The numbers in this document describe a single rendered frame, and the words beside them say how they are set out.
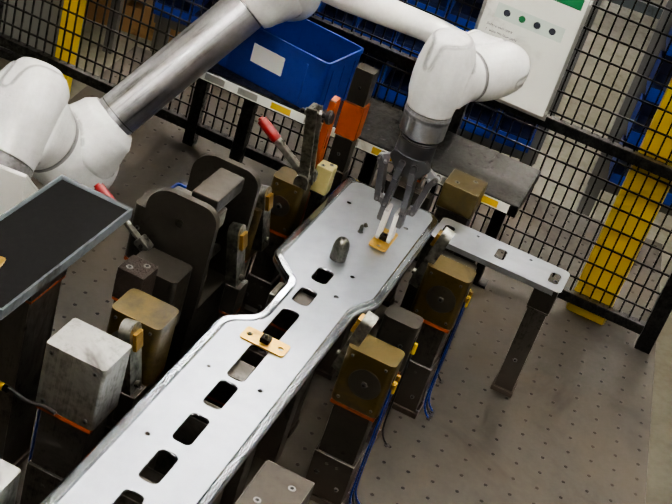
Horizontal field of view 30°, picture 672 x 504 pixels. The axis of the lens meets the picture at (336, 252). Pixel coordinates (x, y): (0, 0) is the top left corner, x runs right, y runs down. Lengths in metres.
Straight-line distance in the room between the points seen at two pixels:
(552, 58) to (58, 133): 1.09
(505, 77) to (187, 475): 1.00
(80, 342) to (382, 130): 1.21
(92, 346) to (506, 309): 1.40
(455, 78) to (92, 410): 0.90
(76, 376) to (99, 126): 0.98
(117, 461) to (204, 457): 0.13
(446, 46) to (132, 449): 0.92
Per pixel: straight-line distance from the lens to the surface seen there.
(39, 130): 2.60
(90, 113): 2.74
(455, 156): 2.86
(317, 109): 2.46
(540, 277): 2.59
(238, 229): 2.21
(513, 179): 2.86
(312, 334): 2.18
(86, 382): 1.85
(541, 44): 2.85
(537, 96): 2.89
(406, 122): 2.35
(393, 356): 2.12
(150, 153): 3.19
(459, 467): 2.51
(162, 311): 2.00
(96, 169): 2.76
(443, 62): 2.28
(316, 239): 2.44
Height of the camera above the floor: 2.26
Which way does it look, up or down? 31 degrees down
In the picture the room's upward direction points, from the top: 18 degrees clockwise
